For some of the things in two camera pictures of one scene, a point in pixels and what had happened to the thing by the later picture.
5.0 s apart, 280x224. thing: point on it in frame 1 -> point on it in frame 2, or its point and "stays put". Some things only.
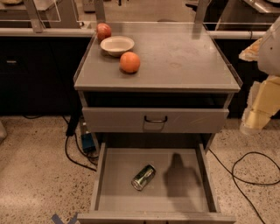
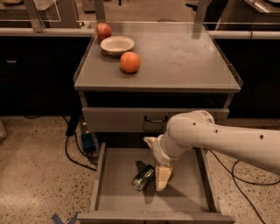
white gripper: x=270 y=53 -> x=157 y=151
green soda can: x=143 y=177 stays put
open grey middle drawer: x=183 y=190 stays put
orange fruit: x=129 y=62 stays put
